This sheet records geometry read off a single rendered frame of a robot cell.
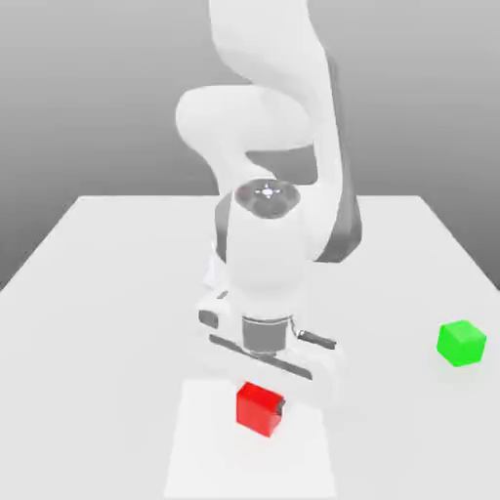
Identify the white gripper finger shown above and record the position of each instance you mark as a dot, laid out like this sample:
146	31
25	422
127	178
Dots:
282	408

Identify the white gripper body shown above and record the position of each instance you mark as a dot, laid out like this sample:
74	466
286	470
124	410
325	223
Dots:
269	361

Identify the small green cube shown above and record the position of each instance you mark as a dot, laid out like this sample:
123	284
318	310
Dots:
461	343

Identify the small red cube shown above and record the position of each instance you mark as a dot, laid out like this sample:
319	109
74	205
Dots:
256	410

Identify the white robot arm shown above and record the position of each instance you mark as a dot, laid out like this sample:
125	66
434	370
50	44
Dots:
265	250

